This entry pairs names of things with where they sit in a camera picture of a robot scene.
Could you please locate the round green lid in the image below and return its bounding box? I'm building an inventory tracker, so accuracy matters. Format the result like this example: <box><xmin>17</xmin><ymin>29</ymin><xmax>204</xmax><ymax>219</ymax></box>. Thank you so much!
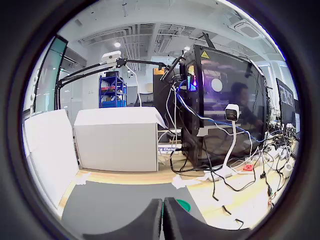
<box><xmin>175</xmin><ymin>198</ymin><xmax>192</xmax><ymax>214</ymax></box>

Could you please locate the dark grey mat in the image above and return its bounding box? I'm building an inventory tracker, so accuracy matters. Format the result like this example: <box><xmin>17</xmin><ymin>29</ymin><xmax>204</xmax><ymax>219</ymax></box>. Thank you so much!
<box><xmin>60</xmin><ymin>180</ymin><xmax>208</xmax><ymax>227</ymax></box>

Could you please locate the white tape piece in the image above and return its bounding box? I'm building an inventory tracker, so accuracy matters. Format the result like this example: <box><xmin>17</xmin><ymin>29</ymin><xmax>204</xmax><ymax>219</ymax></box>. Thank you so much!
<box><xmin>171</xmin><ymin>174</ymin><xmax>188</xmax><ymax>190</ymax></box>
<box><xmin>75</xmin><ymin>171</ymin><xmax>92</xmax><ymax>187</ymax></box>

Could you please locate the white power strip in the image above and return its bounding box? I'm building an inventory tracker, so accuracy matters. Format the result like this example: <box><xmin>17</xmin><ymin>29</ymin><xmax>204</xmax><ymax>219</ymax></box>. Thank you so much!
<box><xmin>203</xmin><ymin>166</ymin><xmax>241</xmax><ymax>183</ymax></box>

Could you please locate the white box partition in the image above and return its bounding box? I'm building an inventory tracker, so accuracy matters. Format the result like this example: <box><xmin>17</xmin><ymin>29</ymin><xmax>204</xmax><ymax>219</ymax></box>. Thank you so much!
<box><xmin>73</xmin><ymin>106</ymin><xmax>166</xmax><ymax>173</ymax></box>

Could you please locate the white tape roll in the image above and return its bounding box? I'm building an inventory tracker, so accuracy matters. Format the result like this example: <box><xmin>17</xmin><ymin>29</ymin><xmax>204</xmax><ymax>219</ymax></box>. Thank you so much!
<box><xmin>283</xmin><ymin>163</ymin><xmax>294</xmax><ymax>179</ymax></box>

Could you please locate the white partition panel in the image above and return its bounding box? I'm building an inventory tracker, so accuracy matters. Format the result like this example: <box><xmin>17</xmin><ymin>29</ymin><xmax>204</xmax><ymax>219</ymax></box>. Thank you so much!
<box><xmin>23</xmin><ymin>108</ymin><xmax>81</xmax><ymax>211</ymax></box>

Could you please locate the black glass computer tower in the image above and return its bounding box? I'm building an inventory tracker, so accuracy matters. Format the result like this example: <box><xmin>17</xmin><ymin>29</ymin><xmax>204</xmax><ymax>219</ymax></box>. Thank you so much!
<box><xmin>179</xmin><ymin>32</ymin><xmax>270</xmax><ymax>169</ymax></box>

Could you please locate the blue shelf rack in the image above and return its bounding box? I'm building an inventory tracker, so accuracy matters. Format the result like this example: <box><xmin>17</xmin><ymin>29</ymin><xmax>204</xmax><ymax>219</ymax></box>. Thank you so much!
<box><xmin>98</xmin><ymin>74</ymin><xmax>128</xmax><ymax>109</ymax></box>

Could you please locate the black monitor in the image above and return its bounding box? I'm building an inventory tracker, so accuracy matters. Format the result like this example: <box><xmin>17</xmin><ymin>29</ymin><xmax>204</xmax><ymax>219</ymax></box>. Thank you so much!
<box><xmin>275</xmin><ymin>77</ymin><xmax>301</xmax><ymax>132</ymax></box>

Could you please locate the teal glass panel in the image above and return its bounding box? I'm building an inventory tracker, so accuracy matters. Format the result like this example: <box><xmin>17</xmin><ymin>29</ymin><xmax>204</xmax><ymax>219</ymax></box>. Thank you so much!
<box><xmin>33</xmin><ymin>34</ymin><xmax>69</xmax><ymax>114</ymax></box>

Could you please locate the long black camera cable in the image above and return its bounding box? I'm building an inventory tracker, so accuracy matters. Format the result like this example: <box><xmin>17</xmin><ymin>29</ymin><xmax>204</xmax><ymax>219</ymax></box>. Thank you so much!
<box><xmin>211</xmin><ymin>171</ymin><xmax>245</xmax><ymax>230</ymax></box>

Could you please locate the black power cable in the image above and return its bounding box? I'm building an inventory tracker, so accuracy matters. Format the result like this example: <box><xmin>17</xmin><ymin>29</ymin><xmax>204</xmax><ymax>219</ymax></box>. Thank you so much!
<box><xmin>169</xmin><ymin>146</ymin><xmax>214</xmax><ymax>175</ymax></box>

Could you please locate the coloured wire bundle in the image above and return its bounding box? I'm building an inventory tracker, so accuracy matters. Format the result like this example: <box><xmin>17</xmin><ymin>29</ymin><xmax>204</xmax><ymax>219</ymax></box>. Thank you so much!
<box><xmin>267</xmin><ymin>191</ymin><xmax>277</xmax><ymax>209</ymax></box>

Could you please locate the blue cable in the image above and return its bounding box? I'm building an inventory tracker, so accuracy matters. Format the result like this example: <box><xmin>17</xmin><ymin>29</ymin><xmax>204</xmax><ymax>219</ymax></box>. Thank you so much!
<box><xmin>174</xmin><ymin>79</ymin><xmax>266</xmax><ymax>144</ymax></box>

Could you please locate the white gooseneck camera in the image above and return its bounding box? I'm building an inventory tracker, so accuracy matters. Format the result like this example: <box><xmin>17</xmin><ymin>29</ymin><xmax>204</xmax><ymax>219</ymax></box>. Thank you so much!
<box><xmin>214</xmin><ymin>102</ymin><xmax>241</xmax><ymax>180</ymax></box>

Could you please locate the white cable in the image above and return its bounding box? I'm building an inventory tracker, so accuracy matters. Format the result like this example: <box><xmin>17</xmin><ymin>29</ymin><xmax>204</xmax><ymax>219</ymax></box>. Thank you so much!
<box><xmin>124</xmin><ymin>64</ymin><xmax>144</xmax><ymax>108</ymax></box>

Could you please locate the white boom camera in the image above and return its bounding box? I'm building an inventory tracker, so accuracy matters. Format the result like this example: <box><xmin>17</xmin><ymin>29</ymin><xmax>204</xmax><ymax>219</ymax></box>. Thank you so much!
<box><xmin>100</xmin><ymin>50</ymin><xmax>122</xmax><ymax>64</ymax></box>

